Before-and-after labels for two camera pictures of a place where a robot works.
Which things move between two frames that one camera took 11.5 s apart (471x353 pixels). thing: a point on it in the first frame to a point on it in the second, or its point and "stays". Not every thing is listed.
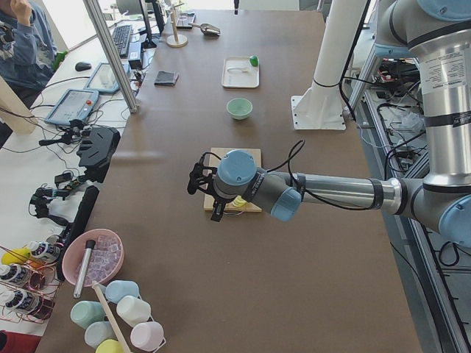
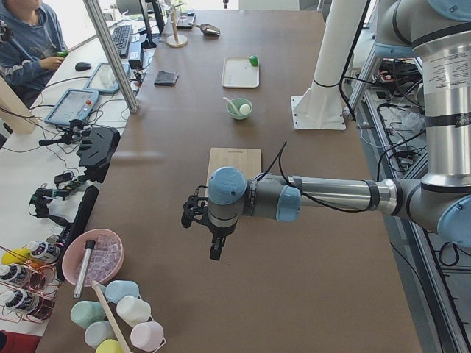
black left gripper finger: (218, 209) to (196, 207)
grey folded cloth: (166, 79) stays
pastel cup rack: (122, 321) stays
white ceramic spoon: (237, 69) to (231, 103)
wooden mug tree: (176, 40) stays
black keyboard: (121, 40) stays
